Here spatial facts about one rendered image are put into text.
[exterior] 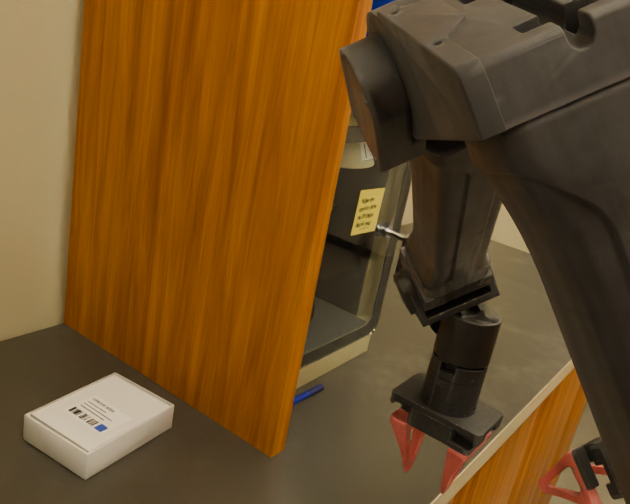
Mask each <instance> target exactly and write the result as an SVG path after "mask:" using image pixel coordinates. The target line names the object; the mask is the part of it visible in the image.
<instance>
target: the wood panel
mask: <svg viewBox="0 0 630 504"><path fill-rule="evenodd" d="M372 3H373V0H84V15H83V31H82V47H81V62H80V78H79V94H78V110H77V125H76V141H75V157H74V172H73V188H72V204H71V219H70V235H69V251H68V266H67V282H66V298H65V313H64V323H65V324H66V325H68V326H69V327H71V328H72V329H74V330H75V331H77V332H78V333H80V334H82V335H83V336H85V337H86V338H88V339H89V340H91V341H92V342H94V343H95V344H97V345H98V346H100V347H102V348H103V349H105V350H106V351H108V352H109V353H111V354H112V355H114V356H115V357H117V358H118V359H120V360H122V361H123V362H125V363H126V364H128V365H129V366H131V367H132V368H134V369H135V370H137V371H138V372H140V373H142V374H143V375H145V376H146V377H148V378H149V379H151V380H152V381H154V382H155V383H157V384H158V385H160V386H161V387H163V388H165V389H166V390H168V391H169V392H171V393H172V394H174V395H175V396H177V397H178V398H180V399H181V400H183V401H185V402H186V403H188V404H189V405H191V406H192V407H194V408H195V409H197V410H198V411H200V412H201V413H203V414H205V415H206V416H208V417H209V418H211V419H212V420H214V421H215V422H217V423H218V424H220V425H221V426H223V427H225V428H226V429H228V430H229V431H231V432H232V433H234V434H235V435H237V436H238V437H240V438H241V439H243V440H244V441H246V442H248V443H249V444H251V445H252V446H254V447H255V448H257V449H258V450H260V451H261V452H263V453H264V454H266V455H268V456H269V457H271V458H272V457H273V456H275V455H276V454H278V453H280V452H281V451H283V450H284V447H285V442H286V437H287V432H288V427H289V422H290V417H291V412H292V407H293V402H294V397H295V392H296V387H297V382H298V377H299V372H300V367H301V362H302V357H303V351H304V346H305V341H306V336H307V331H308V326H309V321H310V316H311V311H312V306H313V301H314V296H315V291H316V286H317V281H318V276H319V271H320V266H321V261H322V256H323V251H324V246H325V240H326V235H327V230H328V225H329V220H330V215H331V210H332V205H333V200H334V195H335V190H336V185H337V180H338V175H339V170H340V165H341V160H342V155H343V150H344V145H345V140H346V135H347V130H348V124H349V119H350V114H351V107H350V103H349V98H348V93H347V88H346V84H345V79H344V74H343V69H342V64H341V60H340V55H339V49H340V48H342V47H345V46H347V45H349V44H351V43H354V42H356V41H358V40H361V39H363V38H365V37H366V34H367V23H366V16H367V13H368V12H370V11H371V8H372Z"/></svg>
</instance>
